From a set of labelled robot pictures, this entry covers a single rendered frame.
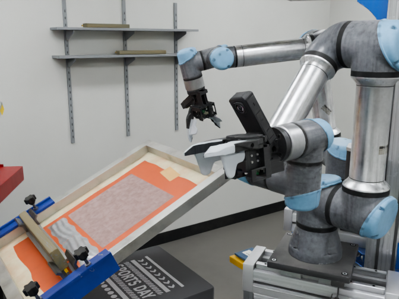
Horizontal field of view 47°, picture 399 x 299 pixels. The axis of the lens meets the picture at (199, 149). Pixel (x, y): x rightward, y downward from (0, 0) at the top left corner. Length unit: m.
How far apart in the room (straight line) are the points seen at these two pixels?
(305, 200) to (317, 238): 0.34
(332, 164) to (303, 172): 0.80
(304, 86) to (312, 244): 0.44
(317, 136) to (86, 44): 2.93
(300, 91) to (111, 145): 2.87
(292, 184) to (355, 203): 0.26
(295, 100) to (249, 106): 0.31
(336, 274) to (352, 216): 0.17
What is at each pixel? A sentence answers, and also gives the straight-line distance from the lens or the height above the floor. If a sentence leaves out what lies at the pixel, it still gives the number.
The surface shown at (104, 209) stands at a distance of 1.74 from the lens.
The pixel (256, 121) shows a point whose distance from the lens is 0.84.
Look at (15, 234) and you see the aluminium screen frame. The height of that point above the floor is 1.14.
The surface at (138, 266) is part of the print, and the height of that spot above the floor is 0.95.
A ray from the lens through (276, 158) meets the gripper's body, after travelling 0.89.
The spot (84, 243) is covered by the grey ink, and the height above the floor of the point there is 1.19.
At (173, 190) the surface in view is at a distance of 1.64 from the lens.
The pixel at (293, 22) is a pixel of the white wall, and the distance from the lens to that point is 4.96.
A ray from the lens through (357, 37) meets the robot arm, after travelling 1.15.
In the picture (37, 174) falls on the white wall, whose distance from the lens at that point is 3.71.
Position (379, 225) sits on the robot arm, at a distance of 1.21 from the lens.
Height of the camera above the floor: 1.86
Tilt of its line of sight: 13 degrees down
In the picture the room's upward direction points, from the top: straight up
